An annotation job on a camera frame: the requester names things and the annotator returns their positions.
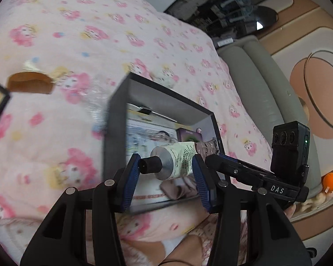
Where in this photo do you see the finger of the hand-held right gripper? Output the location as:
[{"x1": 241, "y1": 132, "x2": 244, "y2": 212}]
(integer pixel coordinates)
[{"x1": 205, "y1": 154, "x2": 275, "y2": 187}]

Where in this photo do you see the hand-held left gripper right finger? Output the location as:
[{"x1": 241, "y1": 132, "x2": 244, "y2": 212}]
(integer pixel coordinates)
[{"x1": 191, "y1": 154, "x2": 313, "y2": 266}]

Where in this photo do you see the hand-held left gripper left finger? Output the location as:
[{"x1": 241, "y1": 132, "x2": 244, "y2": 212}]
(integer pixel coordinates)
[{"x1": 20, "y1": 153, "x2": 141, "y2": 266}]

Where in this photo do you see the cream hand cream tube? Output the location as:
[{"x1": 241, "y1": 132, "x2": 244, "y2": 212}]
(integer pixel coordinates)
[{"x1": 139, "y1": 140, "x2": 220, "y2": 180}]

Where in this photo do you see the black storage box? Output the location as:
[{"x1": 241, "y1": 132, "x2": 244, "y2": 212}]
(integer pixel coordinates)
[{"x1": 102, "y1": 72, "x2": 225, "y2": 215}]

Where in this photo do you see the person's right hand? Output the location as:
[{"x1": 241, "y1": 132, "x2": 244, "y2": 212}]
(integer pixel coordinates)
[{"x1": 284, "y1": 204, "x2": 297, "y2": 220}]

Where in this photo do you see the cartoon printed package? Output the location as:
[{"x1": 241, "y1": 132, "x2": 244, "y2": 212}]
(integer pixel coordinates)
[{"x1": 126, "y1": 109, "x2": 181, "y2": 156}]

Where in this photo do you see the purple card box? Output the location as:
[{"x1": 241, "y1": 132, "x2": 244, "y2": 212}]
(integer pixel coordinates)
[{"x1": 176, "y1": 127, "x2": 203, "y2": 145}]

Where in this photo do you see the orange plush toy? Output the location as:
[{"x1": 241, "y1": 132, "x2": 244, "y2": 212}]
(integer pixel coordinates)
[{"x1": 322, "y1": 172, "x2": 333, "y2": 192}]

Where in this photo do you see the beige plush toy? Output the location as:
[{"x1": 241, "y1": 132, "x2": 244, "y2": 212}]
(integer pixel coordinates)
[{"x1": 302, "y1": 191, "x2": 333, "y2": 211}]

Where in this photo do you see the person's leg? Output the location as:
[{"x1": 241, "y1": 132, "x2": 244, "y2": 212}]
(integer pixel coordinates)
[{"x1": 161, "y1": 234, "x2": 214, "y2": 266}]

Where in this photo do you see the grey padded headboard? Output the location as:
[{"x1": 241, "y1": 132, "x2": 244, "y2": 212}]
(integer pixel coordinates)
[{"x1": 218, "y1": 35, "x2": 322, "y2": 189}]

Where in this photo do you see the clear plastic wrapper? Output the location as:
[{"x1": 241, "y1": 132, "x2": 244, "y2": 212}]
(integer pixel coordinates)
[{"x1": 83, "y1": 75, "x2": 123, "y2": 133}]

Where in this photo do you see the white plush toy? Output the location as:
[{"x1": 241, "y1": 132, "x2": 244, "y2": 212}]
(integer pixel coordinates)
[{"x1": 150, "y1": 66, "x2": 181, "y2": 88}]

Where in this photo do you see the wooden comb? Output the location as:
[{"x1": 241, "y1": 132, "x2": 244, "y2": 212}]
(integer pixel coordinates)
[{"x1": 7, "y1": 72, "x2": 55, "y2": 95}]

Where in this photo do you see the shiny foil wrapper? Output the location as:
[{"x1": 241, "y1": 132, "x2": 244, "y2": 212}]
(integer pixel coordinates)
[{"x1": 22, "y1": 59, "x2": 42, "y2": 74}]

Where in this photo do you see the pink printed blanket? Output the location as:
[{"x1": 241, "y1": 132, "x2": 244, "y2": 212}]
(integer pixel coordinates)
[{"x1": 0, "y1": 0, "x2": 270, "y2": 266}]

